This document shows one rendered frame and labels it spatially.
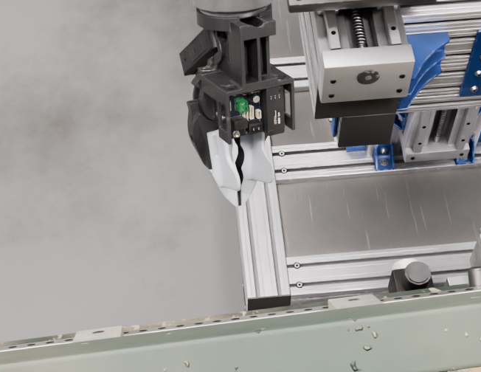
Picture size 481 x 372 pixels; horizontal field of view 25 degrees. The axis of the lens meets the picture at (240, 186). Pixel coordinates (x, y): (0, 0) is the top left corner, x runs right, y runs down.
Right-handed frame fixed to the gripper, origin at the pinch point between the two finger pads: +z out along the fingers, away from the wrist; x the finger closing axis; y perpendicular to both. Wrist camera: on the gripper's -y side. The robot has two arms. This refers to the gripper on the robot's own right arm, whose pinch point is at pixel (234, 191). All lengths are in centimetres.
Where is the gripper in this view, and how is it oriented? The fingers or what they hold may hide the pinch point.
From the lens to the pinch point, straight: 110.7
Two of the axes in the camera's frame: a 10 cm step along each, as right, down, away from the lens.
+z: 0.5, 9.0, 4.3
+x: 9.0, -2.2, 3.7
